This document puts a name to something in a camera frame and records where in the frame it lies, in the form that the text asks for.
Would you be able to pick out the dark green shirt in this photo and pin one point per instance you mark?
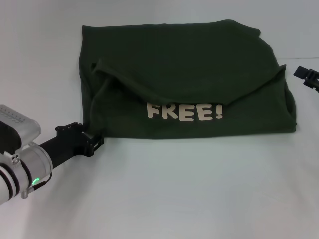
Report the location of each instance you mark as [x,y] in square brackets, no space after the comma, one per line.
[187,62]

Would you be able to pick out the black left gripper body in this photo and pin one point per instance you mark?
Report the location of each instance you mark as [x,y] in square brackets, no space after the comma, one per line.
[64,149]

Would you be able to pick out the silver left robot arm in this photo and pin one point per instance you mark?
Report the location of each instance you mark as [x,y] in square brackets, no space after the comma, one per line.
[25,171]

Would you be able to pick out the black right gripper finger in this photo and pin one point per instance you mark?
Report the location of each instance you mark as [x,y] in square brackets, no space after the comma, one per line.
[307,76]

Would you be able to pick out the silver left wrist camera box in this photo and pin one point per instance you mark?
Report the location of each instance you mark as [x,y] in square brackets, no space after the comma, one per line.
[17,129]

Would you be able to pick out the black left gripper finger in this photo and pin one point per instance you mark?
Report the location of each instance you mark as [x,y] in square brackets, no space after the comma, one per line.
[94,144]
[68,126]

